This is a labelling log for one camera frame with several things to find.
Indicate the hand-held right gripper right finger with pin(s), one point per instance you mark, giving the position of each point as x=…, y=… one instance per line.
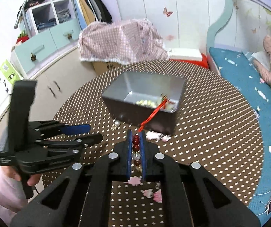
x=144, y=156

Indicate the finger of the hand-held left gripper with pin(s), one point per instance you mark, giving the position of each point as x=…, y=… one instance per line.
x=92, y=139
x=78, y=129

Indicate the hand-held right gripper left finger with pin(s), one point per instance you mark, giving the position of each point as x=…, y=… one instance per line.
x=128, y=156

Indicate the grey metal tin box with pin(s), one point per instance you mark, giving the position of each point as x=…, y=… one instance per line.
x=149, y=120

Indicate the person's left forearm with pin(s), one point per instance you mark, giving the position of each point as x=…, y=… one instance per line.
x=2, y=194

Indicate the person's left hand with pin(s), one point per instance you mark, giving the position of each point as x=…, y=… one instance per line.
x=13, y=175

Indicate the pink flower hair clip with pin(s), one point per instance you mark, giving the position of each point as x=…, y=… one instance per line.
x=134, y=180
x=155, y=135
x=158, y=196

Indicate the pearl earring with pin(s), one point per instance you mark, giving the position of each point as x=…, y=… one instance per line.
x=118, y=123

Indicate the white cabinet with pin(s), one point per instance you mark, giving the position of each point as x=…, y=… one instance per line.
x=64, y=73

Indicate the brown polka dot tablecloth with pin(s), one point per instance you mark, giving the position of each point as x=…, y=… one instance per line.
x=208, y=146

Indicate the cardboard box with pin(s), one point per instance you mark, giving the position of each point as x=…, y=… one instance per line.
x=102, y=68

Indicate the green white box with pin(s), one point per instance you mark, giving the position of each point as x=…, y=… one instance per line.
x=8, y=69

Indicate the teal drawer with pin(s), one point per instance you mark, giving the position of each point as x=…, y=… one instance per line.
x=28, y=56
x=62, y=32

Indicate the red green ornament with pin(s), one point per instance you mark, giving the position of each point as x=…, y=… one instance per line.
x=23, y=37

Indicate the pink checked cloth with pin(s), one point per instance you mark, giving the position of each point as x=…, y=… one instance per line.
x=126, y=40

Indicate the folded jeans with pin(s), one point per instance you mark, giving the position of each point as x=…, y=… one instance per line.
x=63, y=16
x=46, y=25

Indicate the white flat box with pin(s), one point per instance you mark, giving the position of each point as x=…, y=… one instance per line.
x=185, y=53

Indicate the red box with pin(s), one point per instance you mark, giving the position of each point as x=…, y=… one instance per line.
x=204, y=61

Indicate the teal bed sheet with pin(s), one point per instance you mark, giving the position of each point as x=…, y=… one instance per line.
x=244, y=94

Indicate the row of hanging clothes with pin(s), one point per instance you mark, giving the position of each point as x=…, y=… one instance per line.
x=88, y=11

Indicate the silver metal pole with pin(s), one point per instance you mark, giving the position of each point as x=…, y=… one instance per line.
x=25, y=7

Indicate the white shelving unit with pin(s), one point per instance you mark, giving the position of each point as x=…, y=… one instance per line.
x=50, y=4

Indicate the dark folded clothes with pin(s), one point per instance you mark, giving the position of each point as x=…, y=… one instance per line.
x=34, y=1

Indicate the pink butterfly sticker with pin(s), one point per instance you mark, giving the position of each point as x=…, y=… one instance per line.
x=167, y=12

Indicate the white paper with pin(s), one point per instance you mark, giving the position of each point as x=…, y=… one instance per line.
x=260, y=60

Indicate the pink jacket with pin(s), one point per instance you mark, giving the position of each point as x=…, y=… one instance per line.
x=270, y=71

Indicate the small orange butterfly sticker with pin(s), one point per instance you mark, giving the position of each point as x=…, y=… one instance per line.
x=254, y=30

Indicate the teal bunk bed frame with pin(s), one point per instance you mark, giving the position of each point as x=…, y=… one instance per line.
x=218, y=23

